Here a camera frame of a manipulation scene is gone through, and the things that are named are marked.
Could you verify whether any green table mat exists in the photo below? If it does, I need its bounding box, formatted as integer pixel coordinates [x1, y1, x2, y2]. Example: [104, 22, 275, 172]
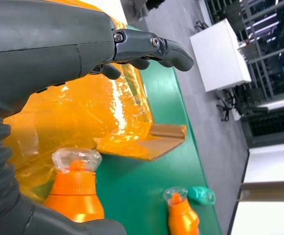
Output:
[30, 25, 223, 235]

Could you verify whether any orange bottle with clear cap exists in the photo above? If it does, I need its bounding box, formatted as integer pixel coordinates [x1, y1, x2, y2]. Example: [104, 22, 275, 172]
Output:
[43, 147, 106, 224]
[162, 186, 200, 235]

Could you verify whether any white box table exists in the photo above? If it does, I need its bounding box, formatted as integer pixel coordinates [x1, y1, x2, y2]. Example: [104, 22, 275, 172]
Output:
[190, 18, 252, 94]

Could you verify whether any white side table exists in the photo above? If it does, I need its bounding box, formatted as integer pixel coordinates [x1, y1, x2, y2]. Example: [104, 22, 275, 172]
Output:
[79, 0, 128, 26]

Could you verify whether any cardboard wrapped in yellow film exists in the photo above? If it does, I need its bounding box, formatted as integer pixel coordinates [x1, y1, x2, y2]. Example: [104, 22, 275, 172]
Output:
[3, 0, 187, 204]

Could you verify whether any black chair base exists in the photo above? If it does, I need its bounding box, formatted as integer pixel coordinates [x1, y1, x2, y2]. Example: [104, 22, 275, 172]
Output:
[216, 89, 237, 122]

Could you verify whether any teal translucent bottle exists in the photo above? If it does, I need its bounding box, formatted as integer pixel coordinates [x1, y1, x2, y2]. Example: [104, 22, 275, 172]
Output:
[187, 186, 216, 206]

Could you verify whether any grey metal shelf rack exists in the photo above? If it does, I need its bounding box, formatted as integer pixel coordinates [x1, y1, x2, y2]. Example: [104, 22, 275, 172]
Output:
[239, 0, 284, 102]

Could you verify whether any person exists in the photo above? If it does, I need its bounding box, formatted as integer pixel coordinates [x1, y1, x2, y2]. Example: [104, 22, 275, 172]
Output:
[120, 0, 166, 20]

